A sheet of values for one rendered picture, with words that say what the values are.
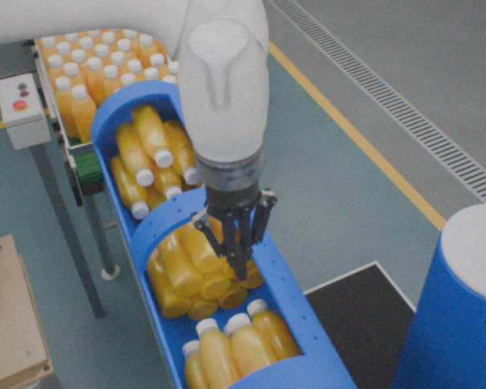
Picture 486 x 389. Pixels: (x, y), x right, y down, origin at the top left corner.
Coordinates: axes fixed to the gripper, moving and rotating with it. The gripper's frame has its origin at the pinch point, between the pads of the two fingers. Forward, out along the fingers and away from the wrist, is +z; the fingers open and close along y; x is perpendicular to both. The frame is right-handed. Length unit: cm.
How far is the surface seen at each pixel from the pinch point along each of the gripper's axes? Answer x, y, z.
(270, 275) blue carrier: 3.0, 6.7, 11.5
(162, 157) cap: 46.3, -1.7, 16.6
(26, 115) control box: 83, -29, 22
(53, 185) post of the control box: 91, -30, 56
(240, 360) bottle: -7.8, -3.6, 15.9
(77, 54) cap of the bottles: 108, -11, 23
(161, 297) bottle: 16.3, -12.1, 25.6
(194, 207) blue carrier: 22.0, -1.2, 9.2
